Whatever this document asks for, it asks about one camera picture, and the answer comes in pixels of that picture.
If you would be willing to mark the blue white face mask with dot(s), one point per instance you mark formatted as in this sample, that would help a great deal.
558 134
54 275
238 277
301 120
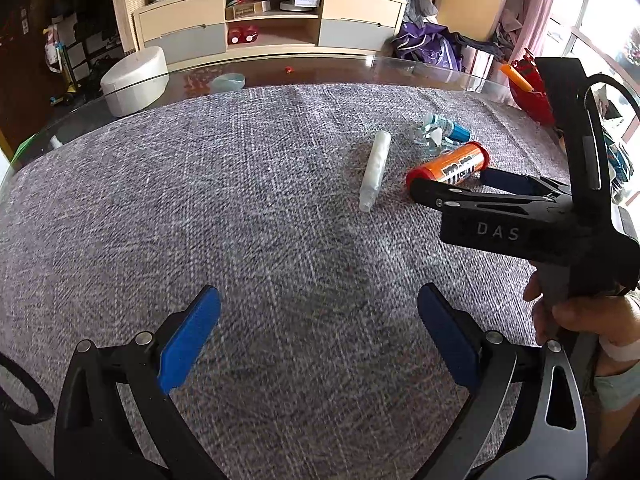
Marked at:
433 140

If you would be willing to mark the beige TV cabinet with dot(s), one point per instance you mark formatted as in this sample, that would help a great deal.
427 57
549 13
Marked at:
198 32

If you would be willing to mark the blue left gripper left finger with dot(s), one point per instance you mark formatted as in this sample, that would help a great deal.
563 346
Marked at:
188 332

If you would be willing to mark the grey woven table cloth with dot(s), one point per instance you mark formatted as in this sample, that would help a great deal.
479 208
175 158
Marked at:
320 367

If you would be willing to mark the purple bag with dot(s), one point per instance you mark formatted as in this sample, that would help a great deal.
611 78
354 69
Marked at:
431 44

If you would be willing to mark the blue capped small bottle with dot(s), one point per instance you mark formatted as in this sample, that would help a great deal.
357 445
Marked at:
449 129

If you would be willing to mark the white round stool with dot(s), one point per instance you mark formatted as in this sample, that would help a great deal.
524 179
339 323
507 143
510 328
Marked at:
135 82

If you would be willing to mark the person right hand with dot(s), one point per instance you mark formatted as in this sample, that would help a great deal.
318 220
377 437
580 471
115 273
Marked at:
614 317

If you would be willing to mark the white plastic tube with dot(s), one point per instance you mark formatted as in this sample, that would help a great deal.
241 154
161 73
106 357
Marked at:
373 175

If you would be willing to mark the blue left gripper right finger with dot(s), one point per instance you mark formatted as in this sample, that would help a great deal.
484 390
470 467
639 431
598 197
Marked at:
455 334

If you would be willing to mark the orange labelled tube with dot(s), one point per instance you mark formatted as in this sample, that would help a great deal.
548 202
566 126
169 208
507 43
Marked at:
452 167

